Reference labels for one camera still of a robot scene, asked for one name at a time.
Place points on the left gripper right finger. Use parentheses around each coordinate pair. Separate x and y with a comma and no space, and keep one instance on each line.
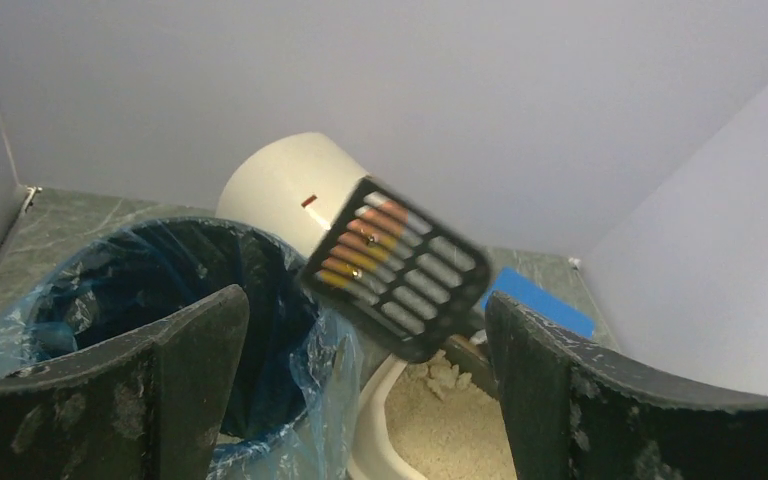
(574,409)

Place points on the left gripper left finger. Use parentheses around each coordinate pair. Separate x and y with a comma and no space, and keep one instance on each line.
(147,404)

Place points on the black bin with blue bag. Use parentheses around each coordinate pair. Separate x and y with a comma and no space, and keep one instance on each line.
(291,410)

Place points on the black litter scoop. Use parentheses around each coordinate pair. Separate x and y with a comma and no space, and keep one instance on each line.
(404,278)

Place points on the sand litter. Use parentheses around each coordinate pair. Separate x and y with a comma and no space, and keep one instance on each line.
(445,427)

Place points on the beige litter box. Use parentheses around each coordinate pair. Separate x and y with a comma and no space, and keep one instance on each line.
(372,455)

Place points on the blue flat pad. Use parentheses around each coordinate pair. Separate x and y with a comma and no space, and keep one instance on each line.
(528,293)

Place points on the cylindrical mini drawer cabinet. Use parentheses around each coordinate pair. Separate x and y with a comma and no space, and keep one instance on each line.
(295,188)

